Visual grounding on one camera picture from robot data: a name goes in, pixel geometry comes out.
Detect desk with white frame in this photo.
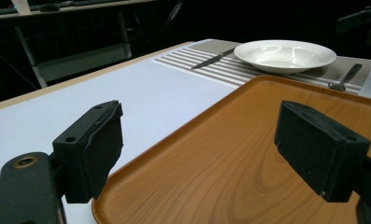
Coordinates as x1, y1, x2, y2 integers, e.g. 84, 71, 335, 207
0, 0, 158, 90

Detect white board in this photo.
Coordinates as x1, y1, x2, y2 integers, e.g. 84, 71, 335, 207
0, 37, 371, 224

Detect steel fork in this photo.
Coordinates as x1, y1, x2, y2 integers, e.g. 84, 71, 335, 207
327, 63, 364, 92

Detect white plate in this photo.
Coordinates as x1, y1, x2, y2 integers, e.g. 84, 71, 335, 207
234, 39, 337, 75

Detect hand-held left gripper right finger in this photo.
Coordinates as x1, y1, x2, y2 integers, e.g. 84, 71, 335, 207
274, 100, 371, 203

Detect brown wooden tray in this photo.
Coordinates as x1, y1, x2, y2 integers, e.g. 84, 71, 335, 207
92, 75, 371, 224

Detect black computer mouse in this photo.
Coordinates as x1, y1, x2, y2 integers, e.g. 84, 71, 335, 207
39, 3, 61, 13

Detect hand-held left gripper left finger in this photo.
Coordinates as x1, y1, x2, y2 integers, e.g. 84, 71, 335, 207
51, 99, 125, 204

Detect steel table knife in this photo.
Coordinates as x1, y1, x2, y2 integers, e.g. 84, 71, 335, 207
191, 47, 236, 70

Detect black keyboard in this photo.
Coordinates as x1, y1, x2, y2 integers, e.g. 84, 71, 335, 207
0, 7, 19, 17

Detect grey striped placemat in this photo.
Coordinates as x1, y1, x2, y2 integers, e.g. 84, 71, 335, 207
151, 38, 371, 96

